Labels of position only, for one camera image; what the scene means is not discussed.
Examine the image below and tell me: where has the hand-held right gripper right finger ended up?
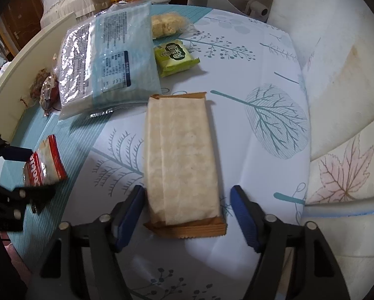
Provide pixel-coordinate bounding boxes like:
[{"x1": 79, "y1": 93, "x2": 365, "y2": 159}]
[{"x1": 230, "y1": 185, "x2": 351, "y2": 300}]

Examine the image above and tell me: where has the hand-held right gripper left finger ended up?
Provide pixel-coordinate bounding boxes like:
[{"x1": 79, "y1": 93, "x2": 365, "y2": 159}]
[{"x1": 27, "y1": 185, "x2": 147, "y2": 300}]

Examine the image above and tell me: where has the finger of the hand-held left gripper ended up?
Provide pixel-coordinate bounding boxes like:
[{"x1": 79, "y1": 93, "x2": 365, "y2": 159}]
[
  {"x1": 0, "y1": 131, "x2": 34, "y2": 164},
  {"x1": 0, "y1": 178, "x2": 57, "y2": 231}
]

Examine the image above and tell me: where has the red and white snack packet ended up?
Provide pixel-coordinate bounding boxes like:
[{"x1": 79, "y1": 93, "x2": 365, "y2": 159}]
[{"x1": 23, "y1": 134, "x2": 69, "y2": 215}]

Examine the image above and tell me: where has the clear nut snack packet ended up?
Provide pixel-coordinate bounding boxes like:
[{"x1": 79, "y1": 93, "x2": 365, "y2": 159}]
[{"x1": 29, "y1": 67, "x2": 51, "y2": 101}]

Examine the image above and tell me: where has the long beige wafer packet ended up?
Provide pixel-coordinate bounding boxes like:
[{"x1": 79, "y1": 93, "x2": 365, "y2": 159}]
[{"x1": 142, "y1": 91, "x2": 227, "y2": 237}]

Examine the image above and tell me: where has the white plastic tray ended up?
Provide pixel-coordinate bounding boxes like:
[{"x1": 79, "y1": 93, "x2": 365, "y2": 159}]
[{"x1": 0, "y1": 11, "x2": 78, "y2": 122}]

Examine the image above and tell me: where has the large clear blue packet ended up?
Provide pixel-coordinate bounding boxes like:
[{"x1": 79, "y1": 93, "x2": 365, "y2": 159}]
[{"x1": 58, "y1": 0, "x2": 162, "y2": 120}]

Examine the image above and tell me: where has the green snack packet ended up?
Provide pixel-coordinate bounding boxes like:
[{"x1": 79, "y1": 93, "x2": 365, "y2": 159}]
[{"x1": 154, "y1": 39, "x2": 200, "y2": 78}]

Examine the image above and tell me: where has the clear bag of cookies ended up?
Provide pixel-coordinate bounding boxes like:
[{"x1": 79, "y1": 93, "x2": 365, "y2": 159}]
[{"x1": 150, "y1": 12, "x2": 200, "y2": 40}]

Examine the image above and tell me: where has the brown flower print packet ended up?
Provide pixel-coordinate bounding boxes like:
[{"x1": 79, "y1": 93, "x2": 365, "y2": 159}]
[{"x1": 40, "y1": 75, "x2": 62, "y2": 118}]

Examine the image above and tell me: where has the wooden door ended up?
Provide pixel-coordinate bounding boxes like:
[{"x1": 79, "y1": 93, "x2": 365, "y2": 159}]
[{"x1": 0, "y1": 0, "x2": 45, "y2": 60}]

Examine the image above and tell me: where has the tree print tablecloth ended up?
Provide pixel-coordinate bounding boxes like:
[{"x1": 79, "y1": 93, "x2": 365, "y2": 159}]
[{"x1": 0, "y1": 3, "x2": 309, "y2": 300}]

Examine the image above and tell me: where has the white cloth covered furniture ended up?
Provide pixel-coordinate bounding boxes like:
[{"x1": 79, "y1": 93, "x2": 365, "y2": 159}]
[{"x1": 40, "y1": 0, "x2": 112, "y2": 29}]

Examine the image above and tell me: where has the white leaf print quilt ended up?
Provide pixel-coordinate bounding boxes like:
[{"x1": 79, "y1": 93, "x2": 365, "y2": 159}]
[{"x1": 265, "y1": 0, "x2": 374, "y2": 300}]

